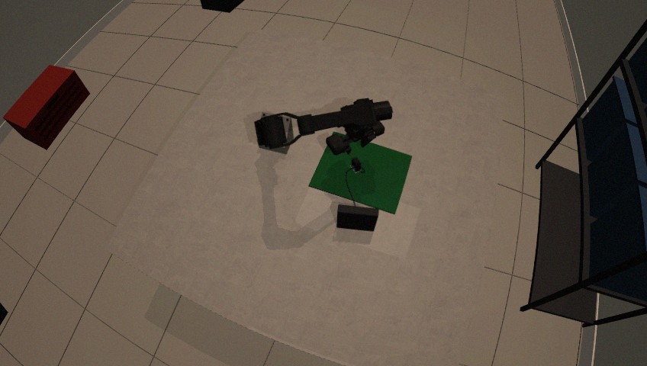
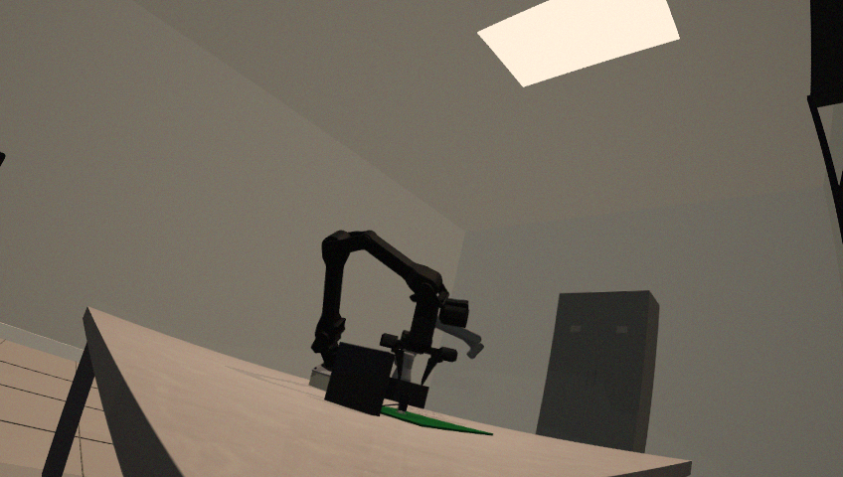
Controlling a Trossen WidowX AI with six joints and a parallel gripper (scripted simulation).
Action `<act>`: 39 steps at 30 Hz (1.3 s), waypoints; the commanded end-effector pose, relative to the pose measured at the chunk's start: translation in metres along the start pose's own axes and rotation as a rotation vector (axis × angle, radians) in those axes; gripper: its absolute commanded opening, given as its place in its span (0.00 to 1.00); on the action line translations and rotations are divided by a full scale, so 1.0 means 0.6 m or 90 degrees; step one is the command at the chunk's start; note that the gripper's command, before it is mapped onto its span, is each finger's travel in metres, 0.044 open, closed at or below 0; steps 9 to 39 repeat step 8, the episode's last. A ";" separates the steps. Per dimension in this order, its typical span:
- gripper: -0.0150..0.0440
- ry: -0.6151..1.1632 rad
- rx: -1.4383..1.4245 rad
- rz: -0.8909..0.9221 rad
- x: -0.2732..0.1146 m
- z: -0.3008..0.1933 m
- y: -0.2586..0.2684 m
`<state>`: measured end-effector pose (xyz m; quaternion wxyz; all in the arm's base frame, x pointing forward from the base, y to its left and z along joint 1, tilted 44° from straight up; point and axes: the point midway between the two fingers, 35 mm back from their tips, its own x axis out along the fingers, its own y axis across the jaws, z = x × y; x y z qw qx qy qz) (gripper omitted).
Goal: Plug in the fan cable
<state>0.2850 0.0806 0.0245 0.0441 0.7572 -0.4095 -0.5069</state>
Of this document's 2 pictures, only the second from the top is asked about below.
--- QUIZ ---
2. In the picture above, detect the green circuit board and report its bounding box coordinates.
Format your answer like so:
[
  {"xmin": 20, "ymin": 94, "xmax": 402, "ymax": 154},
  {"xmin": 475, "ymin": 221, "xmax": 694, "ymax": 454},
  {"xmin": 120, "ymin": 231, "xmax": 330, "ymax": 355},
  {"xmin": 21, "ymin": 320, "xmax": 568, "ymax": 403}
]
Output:
[{"xmin": 381, "ymin": 406, "xmax": 493, "ymax": 436}]

